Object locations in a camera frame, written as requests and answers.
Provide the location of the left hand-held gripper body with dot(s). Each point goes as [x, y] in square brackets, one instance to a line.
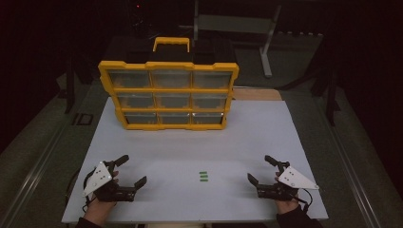
[98, 180]

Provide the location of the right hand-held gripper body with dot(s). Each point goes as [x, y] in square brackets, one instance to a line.
[294, 180]

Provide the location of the clear plastic drawer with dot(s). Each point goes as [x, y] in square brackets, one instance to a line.
[207, 118]

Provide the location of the yellow drawer organizer cabinet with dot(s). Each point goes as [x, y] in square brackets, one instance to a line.
[169, 90]

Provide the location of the person's left hand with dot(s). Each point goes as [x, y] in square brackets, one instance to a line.
[99, 211]

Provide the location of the wooden board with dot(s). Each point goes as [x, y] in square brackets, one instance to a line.
[256, 94]

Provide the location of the black stand with legs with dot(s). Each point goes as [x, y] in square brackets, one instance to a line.
[329, 95]

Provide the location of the black stand leg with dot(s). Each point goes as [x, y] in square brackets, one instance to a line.
[69, 88]

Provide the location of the grey metal stand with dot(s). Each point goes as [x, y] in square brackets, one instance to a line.
[234, 23]

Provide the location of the dark device with red light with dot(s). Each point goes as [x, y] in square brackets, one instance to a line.
[138, 12]

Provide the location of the black rectangular frame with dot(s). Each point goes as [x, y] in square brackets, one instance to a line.
[83, 119]

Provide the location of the grey metal floor rail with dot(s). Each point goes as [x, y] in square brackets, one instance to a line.
[34, 177]
[348, 164]

